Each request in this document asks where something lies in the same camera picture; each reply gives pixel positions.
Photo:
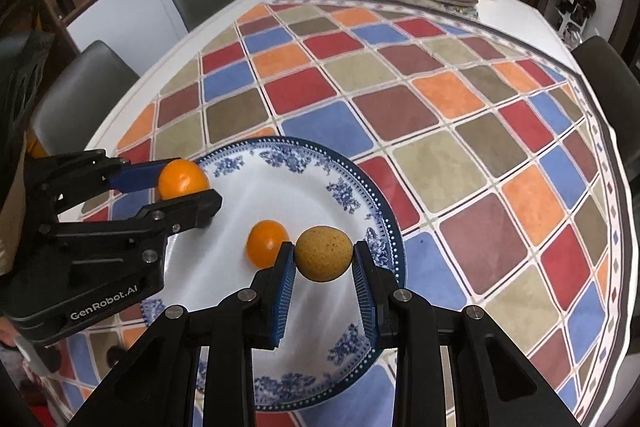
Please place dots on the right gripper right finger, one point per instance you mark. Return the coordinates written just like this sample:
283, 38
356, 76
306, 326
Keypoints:
374, 285

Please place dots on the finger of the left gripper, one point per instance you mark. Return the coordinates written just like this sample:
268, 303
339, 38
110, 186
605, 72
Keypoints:
153, 224
130, 178

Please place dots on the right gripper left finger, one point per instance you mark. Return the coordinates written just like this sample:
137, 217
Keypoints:
274, 289

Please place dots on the orange tangerine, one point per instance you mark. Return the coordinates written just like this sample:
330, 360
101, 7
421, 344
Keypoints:
181, 177
264, 242

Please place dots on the brown kiwi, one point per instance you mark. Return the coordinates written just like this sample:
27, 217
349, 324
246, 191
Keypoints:
322, 253

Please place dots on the person left hand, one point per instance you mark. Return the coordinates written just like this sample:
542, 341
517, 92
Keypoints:
8, 334

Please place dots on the blue white porcelain plate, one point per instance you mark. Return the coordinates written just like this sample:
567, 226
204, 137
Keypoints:
317, 343

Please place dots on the near left dark chair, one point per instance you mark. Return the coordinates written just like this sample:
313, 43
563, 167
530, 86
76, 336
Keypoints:
75, 106

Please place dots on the colourful checkered tablecloth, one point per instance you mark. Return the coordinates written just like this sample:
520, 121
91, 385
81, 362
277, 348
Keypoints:
475, 162

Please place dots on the right dark chair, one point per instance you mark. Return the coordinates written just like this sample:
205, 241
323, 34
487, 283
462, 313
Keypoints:
617, 91

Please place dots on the child seat with pink item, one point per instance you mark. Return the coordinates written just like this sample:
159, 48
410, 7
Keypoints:
569, 19

